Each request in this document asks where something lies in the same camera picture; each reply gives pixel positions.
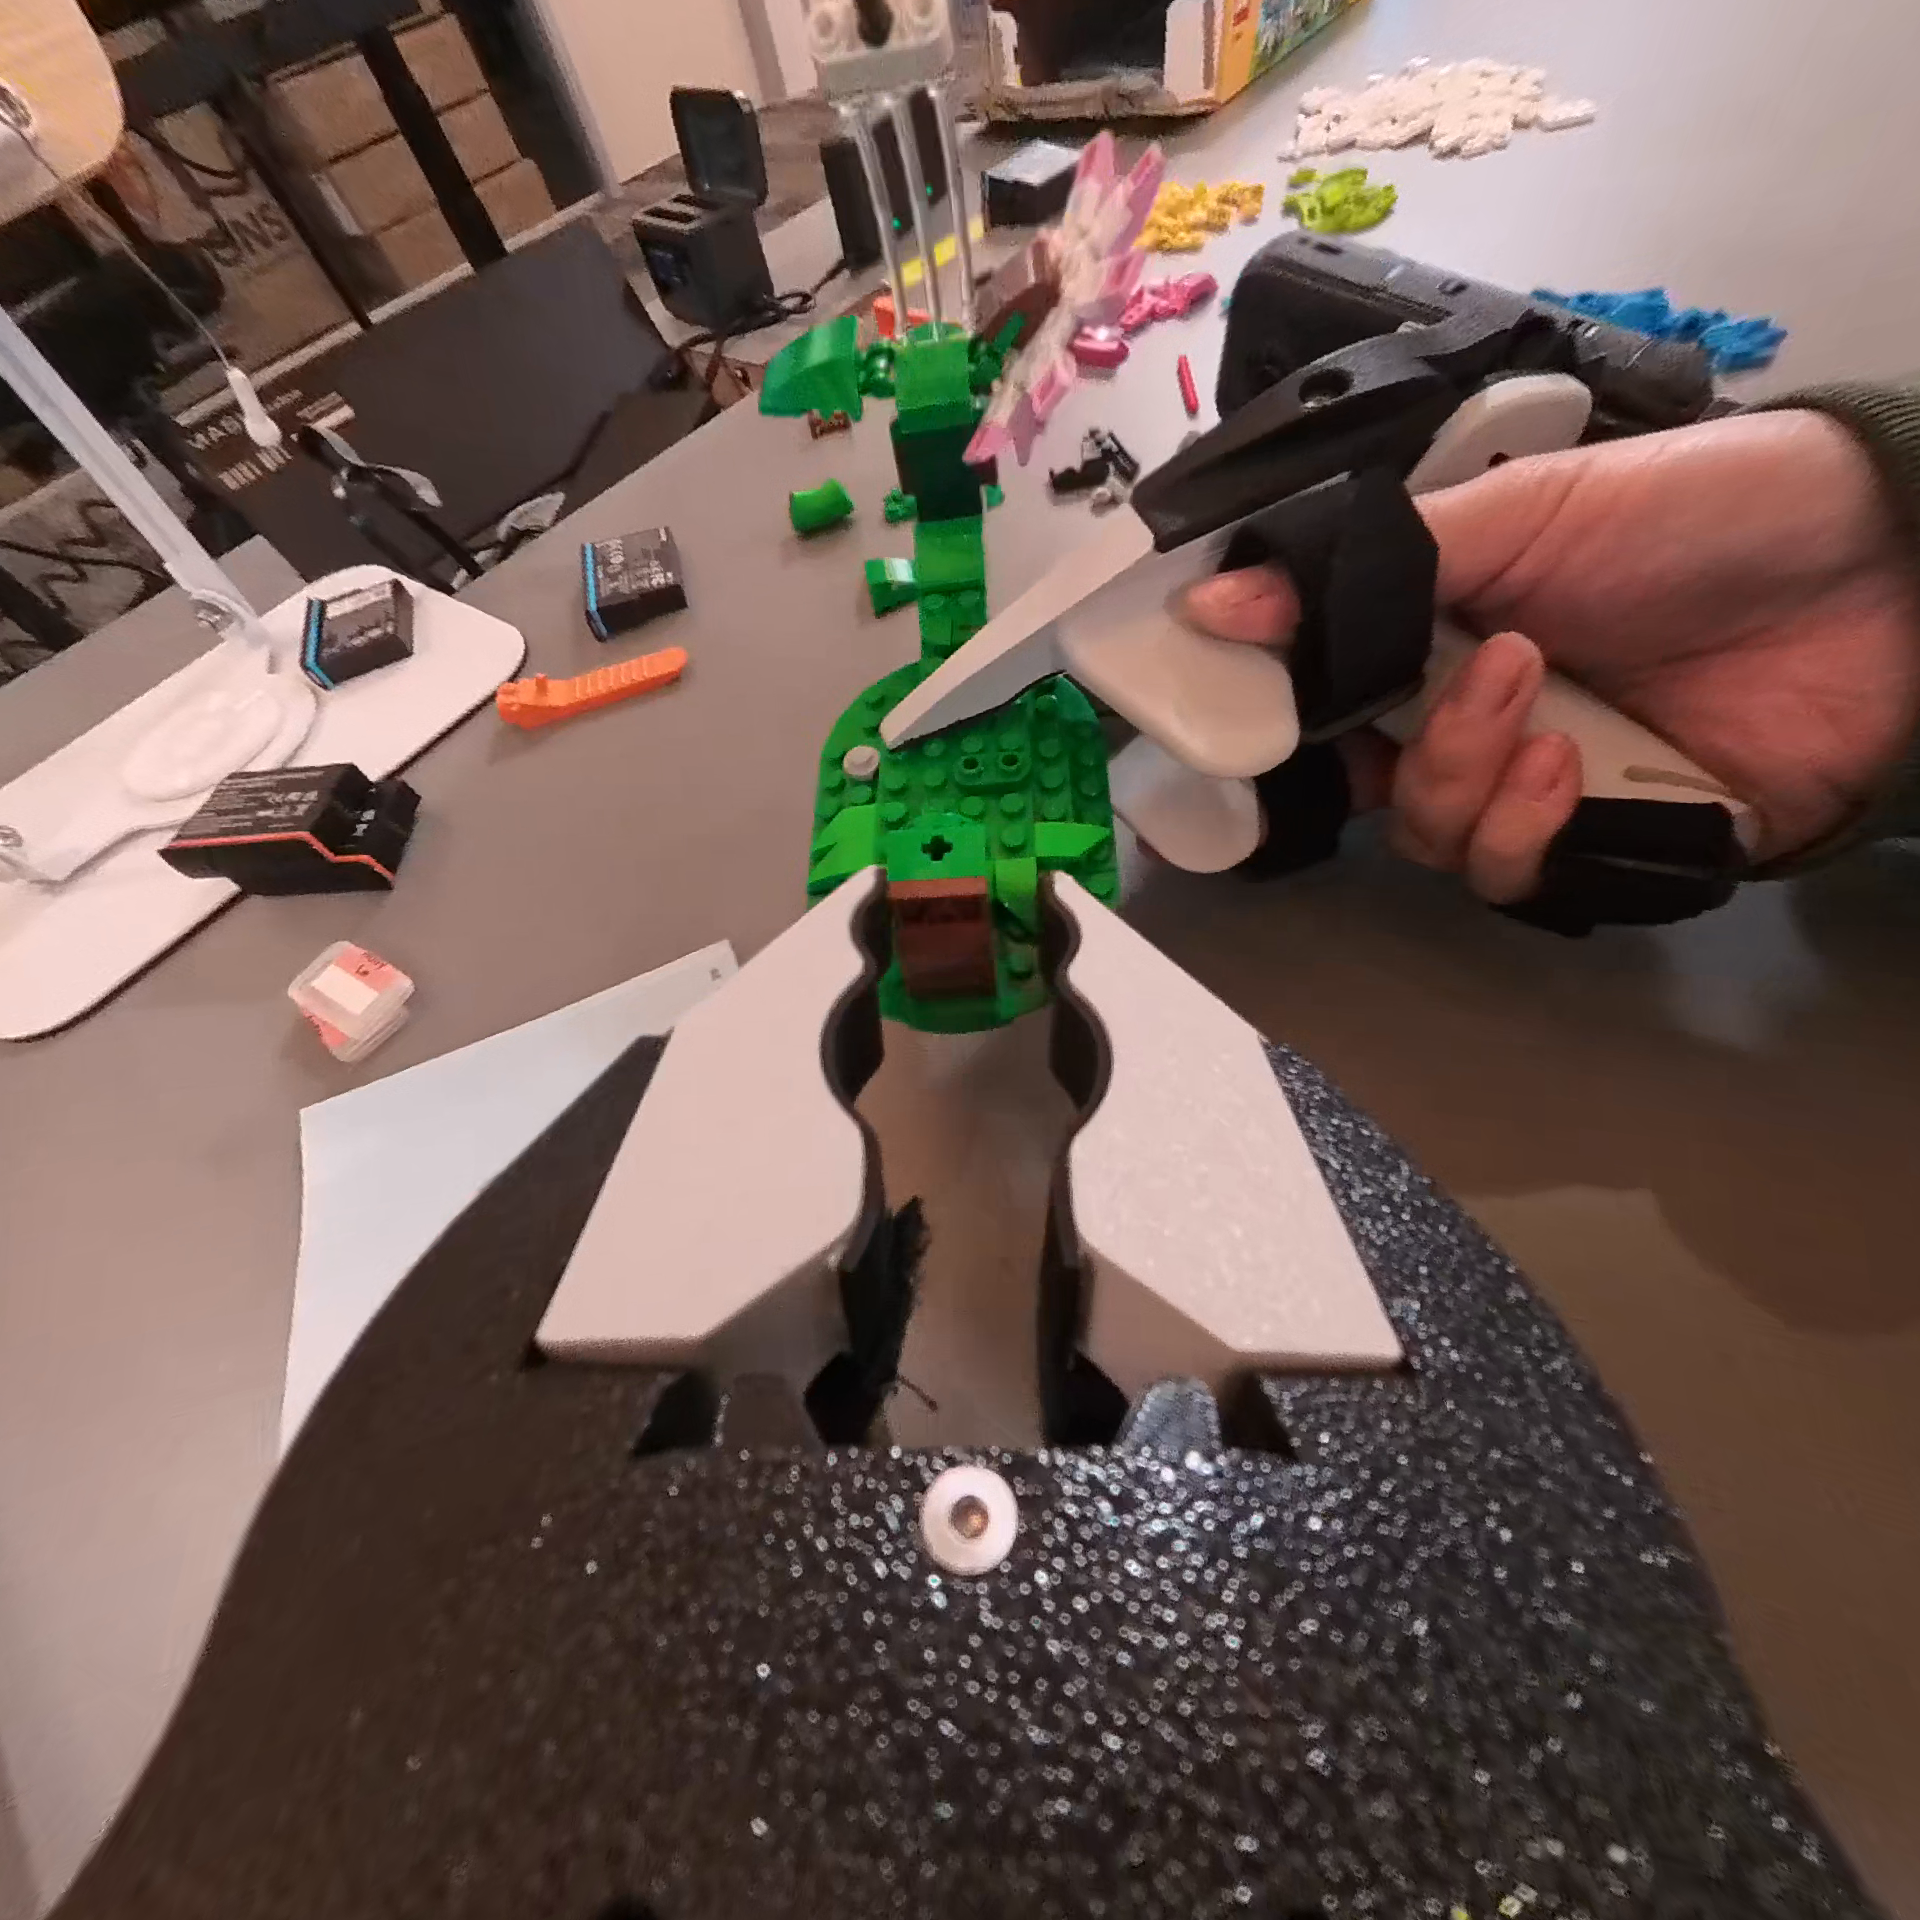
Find stack of cardboard boxes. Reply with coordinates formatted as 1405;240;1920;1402
262;11;559;310

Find black battery red edge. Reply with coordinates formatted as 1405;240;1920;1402
157;761;423;898

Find white cable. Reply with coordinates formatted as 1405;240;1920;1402
0;87;291;453

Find pile of blue lego pieces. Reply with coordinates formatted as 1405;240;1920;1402
1558;284;1790;379

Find orange brick separator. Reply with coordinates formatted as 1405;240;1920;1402
494;646;692;734

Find black battery blue edge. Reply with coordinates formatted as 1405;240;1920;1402
298;579;419;693
579;525;694;645

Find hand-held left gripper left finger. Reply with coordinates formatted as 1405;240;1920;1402
535;868;888;1376

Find cardboard lego box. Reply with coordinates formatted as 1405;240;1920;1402
970;0;1369;126

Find pile of yellow lego pieces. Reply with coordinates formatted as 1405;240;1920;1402
1133;178;1269;252

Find black cable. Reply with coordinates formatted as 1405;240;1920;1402
657;265;844;409

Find wooden round table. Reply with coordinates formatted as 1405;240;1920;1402
0;0;125;231

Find black charger box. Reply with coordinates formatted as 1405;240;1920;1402
821;106;966;274

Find small black box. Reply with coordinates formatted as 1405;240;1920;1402
982;139;1085;231

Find person's right forearm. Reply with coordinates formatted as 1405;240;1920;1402
1746;381;1920;487

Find small clear card case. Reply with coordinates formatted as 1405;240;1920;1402
287;941;417;1064

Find green lego flower build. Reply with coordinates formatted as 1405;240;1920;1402
757;0;1187;1040

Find pile of white lego pieces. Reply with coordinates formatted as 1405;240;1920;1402
1277;55;1601;162

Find black battery charger case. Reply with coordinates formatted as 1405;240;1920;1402
631;84;777;325

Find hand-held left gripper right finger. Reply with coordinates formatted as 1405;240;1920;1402
1045;882;1406;1376

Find pile of pink lego pieces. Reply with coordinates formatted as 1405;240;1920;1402
1100;274;1220;369

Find lego instruction sheet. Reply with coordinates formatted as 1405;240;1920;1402
277;941;742;1458

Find clear plastic stand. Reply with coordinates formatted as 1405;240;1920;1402
0;306;321;887

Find person's right hand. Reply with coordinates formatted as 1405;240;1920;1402
1177;410;1920;904

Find pile of lime lego pieces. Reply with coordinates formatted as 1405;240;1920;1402
1281;165;1398;236

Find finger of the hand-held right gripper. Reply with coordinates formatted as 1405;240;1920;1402
1115;738;1264;874
878;514;1299;780

